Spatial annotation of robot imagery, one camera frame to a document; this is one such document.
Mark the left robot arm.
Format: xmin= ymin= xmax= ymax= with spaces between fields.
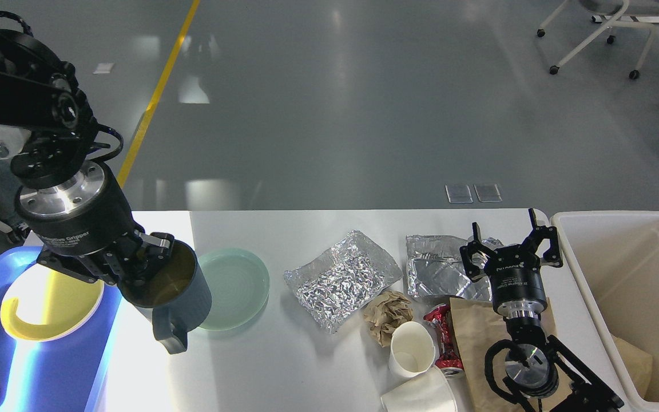
xmin=0 ymin=11 xmax=175 ymax=288

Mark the white paper cup upright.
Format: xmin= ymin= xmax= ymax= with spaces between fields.
xmin=388 ymin=321 xmax=436 ymax=379

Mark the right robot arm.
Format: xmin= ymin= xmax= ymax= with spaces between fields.
xmin=460 ymin=209 xmax=625 ymax=411

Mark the brown paper in bin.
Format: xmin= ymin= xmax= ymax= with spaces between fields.
xmin=611 ymin=334 xmax=654 ymax=399

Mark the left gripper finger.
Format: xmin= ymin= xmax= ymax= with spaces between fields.
xmin=126 ymin=231 xmax=175 ymax=281
xmin=37 ymin=246 xmax=136 ymax=285

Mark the dark grey mug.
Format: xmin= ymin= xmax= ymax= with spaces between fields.
xmin=117 ymin=240 xmax=212 ymax=354

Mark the floor outlet cover left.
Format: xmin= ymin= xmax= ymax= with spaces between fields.
xmin=445 ymin=184 xmax=474 ymax=204

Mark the crumpled foil sheet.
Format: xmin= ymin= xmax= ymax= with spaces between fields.
xmin=283 ymin=230 xmax=402 ymax=334

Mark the crushed red soda can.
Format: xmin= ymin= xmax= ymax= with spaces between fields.
xmin=422 ymin=303 xmax=465 ymax=378

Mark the crumpled brown paper ball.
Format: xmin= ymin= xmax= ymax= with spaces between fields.
xmin=363 ymin=290 xmax=414 ymax=347

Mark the floor outlet cover right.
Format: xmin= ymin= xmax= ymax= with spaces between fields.
xmin=474 ymin=184 xmax=502 ymax=203

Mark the white office chair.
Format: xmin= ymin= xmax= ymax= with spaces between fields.
xmin=547 ymin=1 xmax=659 ymax=80

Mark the beige waste bin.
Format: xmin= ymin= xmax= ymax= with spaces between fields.
xmin=551 ymin=211 xmax=659 ymax=411

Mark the white paper cup lying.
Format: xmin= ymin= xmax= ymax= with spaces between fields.
xmin=381 ymin=367 xmax=458 ymax=411

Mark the floor outlet cover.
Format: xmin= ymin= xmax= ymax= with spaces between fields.
xmin=445 ymin=184 xmax=474 ymax=204
xmin=474 ymin=184 xmax=502 ymax=203

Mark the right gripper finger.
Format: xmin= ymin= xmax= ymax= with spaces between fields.
xmin=459 ymin=222 xmax=499 ymax=282
xmin=521 ymin=208 xmax=564 ymax=268

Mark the brown paper bag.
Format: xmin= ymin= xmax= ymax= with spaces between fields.
xmin=449 ymin=298 xmax=571 ymax=411

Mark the yellow plate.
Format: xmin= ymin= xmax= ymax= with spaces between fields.
xmin=0 ymin=263 xmax=105 ymax=342

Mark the flattened foil tray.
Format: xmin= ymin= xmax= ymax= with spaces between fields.
xmin=406 ymin=235 xmax=491 ymax=303

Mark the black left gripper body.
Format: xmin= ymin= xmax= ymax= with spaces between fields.
xmin=15 ymin=161 xmax=138 ymax=267

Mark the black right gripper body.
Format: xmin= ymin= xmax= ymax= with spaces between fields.
xmin=487 ymin=260 xmax=547 ymax=316

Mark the blue plastic tray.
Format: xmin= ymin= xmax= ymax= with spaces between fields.
xmin=0 ymin=246 xmax=121 ymax=411

